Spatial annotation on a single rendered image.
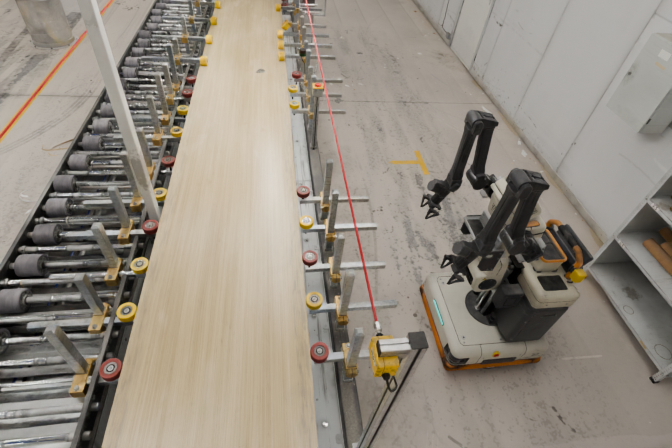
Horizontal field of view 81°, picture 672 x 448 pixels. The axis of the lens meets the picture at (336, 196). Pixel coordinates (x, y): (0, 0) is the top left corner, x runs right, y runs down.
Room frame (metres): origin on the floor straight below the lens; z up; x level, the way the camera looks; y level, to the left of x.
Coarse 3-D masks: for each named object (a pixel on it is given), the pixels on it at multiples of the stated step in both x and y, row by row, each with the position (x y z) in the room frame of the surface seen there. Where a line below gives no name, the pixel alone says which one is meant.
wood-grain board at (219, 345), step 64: (256, 0) 4.92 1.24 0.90; (256, 64) 3.29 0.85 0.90; (192, 128) 2.22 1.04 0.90; (256, 128) 2.32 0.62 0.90; (192, 192) 1.60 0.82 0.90; (256, 192) 1.67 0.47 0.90; (192, 256) 1.16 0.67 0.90; (256, 256) 1.21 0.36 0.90; (192, 320) 0.83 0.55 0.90; (256, 320) 0.87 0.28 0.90; (128, 384) 0.54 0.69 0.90; (192, 384) 0.57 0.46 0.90; (256, 384) 0.60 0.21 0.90
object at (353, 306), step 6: (384, 300) 1.10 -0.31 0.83; (390, 300) 1.10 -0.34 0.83; (324, 306) 1.02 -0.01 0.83; (330, 306) 1.03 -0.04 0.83; (348, 306) 1.04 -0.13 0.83; (354, 306) 1.04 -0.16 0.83; (360, 306) 1.05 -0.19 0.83; (366, 306) 1.05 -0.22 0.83; (378, 306) 1.07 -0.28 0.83; (384, 306) 1.07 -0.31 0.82; (390, 306) 1.08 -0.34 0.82; (396, 306) 1.09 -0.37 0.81; (312, 312) 0.99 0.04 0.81; (318, 312) 1.00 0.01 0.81; (324, 312) 1.01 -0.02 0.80
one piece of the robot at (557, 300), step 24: (528, 264) 1.47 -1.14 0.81; (576, 264) 1.41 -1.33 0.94; (528, 288) 1.35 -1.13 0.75; (552, 288) 1.33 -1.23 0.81; (576, 288) 1.36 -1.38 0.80; (480, 312) 1.46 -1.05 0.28; (504, 312) 1.38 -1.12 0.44; (528, 312) 1.26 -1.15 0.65; (552, 312) 1.28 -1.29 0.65; (504, 336) 1.28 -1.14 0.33; (528, 336) 1.28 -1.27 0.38
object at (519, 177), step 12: (516, 180) 1.19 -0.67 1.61; (528, 180) 1.18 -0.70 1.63; (540, 180) 1.21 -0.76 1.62; (540, 192) 1.20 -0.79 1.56; (528, 204) 1.20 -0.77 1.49; (516, 216) 1.22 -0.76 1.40; (528, 216) 1.21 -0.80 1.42; (516, 228) 1.20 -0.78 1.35; (516, 240) 1.19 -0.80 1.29; (516, 252) 1.18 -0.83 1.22
